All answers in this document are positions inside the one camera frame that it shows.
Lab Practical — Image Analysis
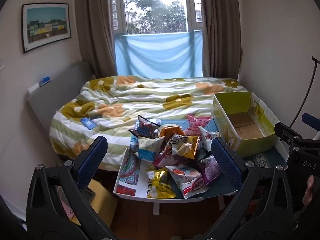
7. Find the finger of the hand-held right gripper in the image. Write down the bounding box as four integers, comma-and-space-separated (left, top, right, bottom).
274, 122, 304, 153
302, 113, 320, 132

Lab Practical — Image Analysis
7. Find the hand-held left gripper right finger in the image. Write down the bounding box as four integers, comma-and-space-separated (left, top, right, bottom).
200, 137, 294, 240

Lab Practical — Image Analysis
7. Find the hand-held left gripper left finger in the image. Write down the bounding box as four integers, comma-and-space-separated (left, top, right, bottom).
26, 135, 118, 240

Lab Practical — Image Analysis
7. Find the green cardboard box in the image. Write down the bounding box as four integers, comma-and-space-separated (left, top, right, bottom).
212, 92, 279, 158

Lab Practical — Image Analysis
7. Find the pink striped snack packet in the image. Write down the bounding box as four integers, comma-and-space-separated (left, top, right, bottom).
186, 114, 212, 137

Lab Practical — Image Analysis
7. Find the pile of assorted snack bags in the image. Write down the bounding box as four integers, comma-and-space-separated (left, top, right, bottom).
127, 114, 223, 199

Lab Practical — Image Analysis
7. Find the pale yellow orange snack packet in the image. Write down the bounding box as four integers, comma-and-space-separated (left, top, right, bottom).
157, 124, 185, 140

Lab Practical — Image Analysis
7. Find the person's right hand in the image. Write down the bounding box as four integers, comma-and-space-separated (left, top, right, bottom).
302, 175, 316, 205

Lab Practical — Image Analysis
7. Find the blue phone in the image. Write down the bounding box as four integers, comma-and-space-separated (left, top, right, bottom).
80, 117, 97, 130

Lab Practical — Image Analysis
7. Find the yellow stool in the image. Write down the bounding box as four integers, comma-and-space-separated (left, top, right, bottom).
82, 179, 118, 228

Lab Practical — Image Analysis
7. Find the pink small item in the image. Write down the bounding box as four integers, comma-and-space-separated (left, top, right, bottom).
60, 201, 74, 218

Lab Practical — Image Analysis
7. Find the floral striped duvet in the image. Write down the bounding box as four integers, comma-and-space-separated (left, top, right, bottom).
49, 76, 248, 170

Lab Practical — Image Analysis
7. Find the grey headboard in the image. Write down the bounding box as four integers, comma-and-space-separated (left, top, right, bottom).
26, 61, 98, 155

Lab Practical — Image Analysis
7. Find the brown curtain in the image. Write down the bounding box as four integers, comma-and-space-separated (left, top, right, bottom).
74, 0, 118, 78
199, 0, 244, 79

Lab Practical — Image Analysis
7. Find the light blue window cloth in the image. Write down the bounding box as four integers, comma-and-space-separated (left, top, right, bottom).
114, 31, 203, 78

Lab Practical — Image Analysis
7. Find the framed house picture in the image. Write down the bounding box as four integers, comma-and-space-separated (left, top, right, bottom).
21, 3, 72, 54

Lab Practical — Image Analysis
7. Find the window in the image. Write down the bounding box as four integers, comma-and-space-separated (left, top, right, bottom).
110, 0, 204, 34

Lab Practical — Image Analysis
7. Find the black cable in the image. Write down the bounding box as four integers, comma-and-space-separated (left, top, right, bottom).
291, 56, 320, 128

